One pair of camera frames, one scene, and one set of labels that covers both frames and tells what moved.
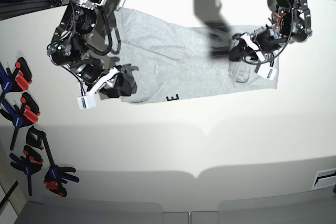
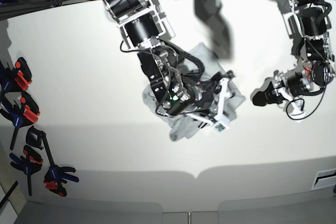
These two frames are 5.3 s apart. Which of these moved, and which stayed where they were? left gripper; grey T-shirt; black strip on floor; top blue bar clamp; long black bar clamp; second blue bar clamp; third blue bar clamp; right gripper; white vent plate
Moved: right gripper; grey T-shirt; left gripper
Stayed: second blue bar clamp; black strip on floor; long black bar clamp; third blue bar clamp; top blue bar clamp; white vent plate
